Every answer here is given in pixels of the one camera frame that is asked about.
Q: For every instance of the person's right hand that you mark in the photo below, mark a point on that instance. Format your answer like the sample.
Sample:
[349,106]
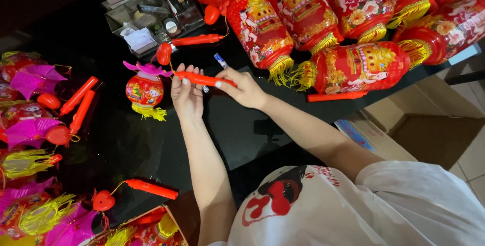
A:
[246,88]

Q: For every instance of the person's left hand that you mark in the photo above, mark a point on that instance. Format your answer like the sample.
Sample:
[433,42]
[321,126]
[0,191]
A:
[187,100]

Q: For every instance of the person's left fingers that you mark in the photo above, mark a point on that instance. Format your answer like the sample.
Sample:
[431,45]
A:
[188,72]

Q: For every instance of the blue white marker pen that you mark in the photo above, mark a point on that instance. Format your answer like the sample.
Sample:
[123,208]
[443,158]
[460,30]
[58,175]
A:
[220,60]

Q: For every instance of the single small red tasselled lantern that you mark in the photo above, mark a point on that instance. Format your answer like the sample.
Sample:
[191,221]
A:
[144,91]

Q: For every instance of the clear plastic organizer tray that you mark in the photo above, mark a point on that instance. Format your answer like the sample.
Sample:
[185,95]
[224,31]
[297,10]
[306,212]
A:
[151,18]

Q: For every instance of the cardboard box of lanterns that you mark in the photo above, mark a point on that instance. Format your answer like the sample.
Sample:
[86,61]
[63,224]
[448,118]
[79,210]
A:
[178,219]

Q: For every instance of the group of large red lanterns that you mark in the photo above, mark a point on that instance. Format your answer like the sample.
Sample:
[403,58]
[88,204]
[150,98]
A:
[352,66]

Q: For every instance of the heap of pink-topped lanterns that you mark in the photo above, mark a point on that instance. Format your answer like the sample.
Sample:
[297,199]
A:
[28,132]

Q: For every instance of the white printed shirt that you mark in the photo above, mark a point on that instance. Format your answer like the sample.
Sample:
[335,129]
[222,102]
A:
[360,212]

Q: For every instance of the empty brown cardboard box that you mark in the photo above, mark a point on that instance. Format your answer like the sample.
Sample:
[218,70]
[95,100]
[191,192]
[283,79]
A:
[424,132]

